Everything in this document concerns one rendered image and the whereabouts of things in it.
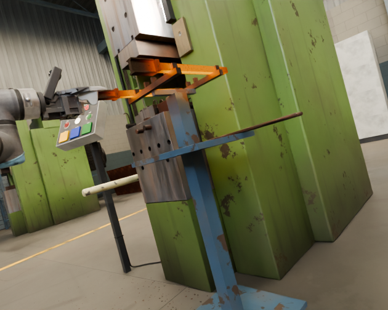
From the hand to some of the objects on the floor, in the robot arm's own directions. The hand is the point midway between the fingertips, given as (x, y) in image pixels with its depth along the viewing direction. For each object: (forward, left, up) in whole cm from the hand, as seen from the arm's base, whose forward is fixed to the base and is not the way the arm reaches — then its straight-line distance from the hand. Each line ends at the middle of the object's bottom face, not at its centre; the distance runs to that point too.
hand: (98, 94), depth 95 cm
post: (+70, +69, -97) cm, 138 cm away
